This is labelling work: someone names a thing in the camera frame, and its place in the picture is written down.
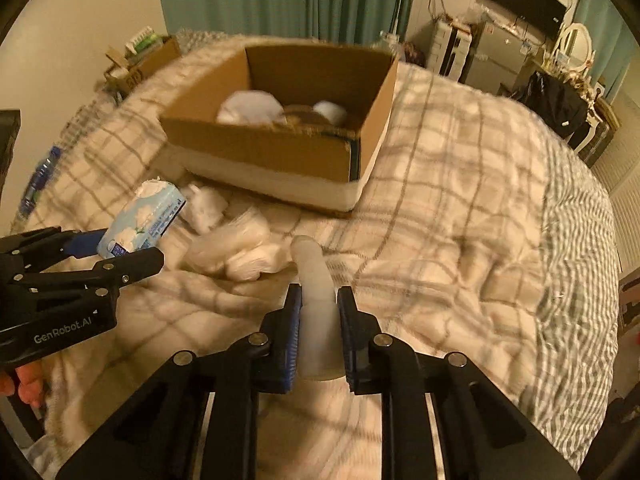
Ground blue tissue pack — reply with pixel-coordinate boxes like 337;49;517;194
96;179;186;259

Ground white lace cloth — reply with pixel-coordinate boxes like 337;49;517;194
181;207;291;282

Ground white translucent tube bottle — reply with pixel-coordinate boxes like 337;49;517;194
291;236;345;382

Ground white round paper ring box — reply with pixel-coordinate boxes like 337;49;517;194
278;100;352;134

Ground white round cartoon toy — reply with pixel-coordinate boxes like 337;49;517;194
180;183;229;235

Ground white grey sock bundle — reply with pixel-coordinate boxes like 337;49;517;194
216;90;283;126

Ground person's left hand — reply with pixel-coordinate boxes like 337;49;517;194
0;361;46;408

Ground blue plastic bottle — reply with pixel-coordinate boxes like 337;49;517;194
18;145;63;219

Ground green checkered bed sheet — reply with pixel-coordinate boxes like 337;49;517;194
14;29;624;470

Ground small SF cardboard box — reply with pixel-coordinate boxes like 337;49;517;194
104;36;181;96

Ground cream plaid blanket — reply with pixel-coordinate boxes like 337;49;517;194
28;39;552;478

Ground green white box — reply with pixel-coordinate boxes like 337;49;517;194
125;26;160;55

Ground large open cardboard box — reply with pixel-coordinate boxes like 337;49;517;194
158;41;398;214

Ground white louvered wardrobe doors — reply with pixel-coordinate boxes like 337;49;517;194
592;90;639;275

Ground black jacket on chair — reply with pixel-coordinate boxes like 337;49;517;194
511;72;588;139

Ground large clear water jug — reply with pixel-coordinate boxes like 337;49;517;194
371;30;405;60

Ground silver small refrigerator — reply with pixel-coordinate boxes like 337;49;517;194
460;22;539;96

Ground white hard suitcase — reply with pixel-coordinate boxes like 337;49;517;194
426;18;472;81

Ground white oval vanity mirror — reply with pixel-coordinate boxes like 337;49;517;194
552;23;594;72

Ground green curtain right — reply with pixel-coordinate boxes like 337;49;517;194
574;0;639;102

